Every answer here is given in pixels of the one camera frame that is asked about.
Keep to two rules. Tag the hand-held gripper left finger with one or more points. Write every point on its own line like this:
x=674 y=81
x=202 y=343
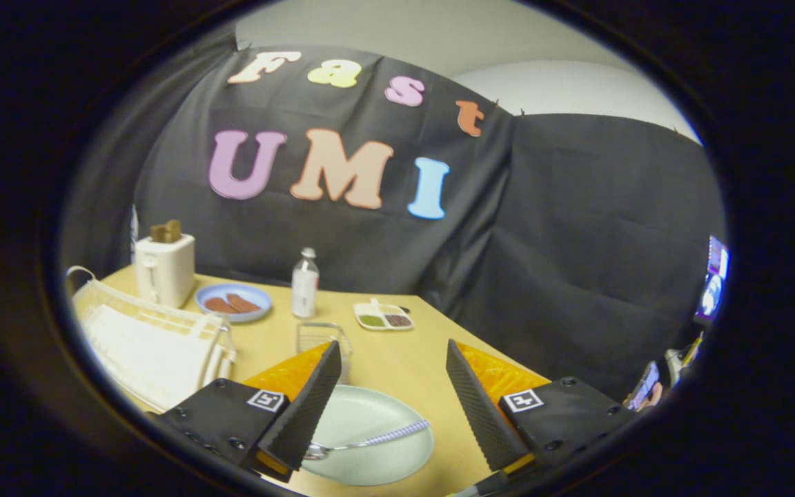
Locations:
x=301 y=414

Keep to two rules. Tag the brown meat patty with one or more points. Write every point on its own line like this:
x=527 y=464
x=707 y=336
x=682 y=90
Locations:
x=218 y=305
x=244 y=303

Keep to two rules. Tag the clear plastic water bottle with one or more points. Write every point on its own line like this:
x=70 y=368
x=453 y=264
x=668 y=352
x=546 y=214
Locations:
x=304 y=286

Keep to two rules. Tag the black backdrop cloth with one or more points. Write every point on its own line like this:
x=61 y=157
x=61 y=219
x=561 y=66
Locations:
x=542 y=241

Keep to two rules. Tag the pale green plate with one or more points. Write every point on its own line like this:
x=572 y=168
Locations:
x=363 y=414

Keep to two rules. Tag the white drain tray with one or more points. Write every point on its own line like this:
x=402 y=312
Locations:
x=149 y=352

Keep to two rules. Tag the computer monitor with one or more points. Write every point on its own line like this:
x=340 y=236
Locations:
x=713 y=283

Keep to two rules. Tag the brown toast slice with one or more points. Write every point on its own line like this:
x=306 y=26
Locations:
x=174 y=230
x=157 y=235

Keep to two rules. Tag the white toaster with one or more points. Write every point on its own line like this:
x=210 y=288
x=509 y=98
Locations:
x=166 y=273

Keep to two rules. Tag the blue plate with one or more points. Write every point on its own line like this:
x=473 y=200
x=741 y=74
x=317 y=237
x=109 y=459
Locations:
x=259 y=307

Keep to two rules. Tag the white divided dish with grains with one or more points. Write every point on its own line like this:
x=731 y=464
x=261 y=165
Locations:
x=384 y=319

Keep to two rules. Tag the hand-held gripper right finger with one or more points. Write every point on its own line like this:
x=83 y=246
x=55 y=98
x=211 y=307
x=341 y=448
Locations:
x=480 y=407

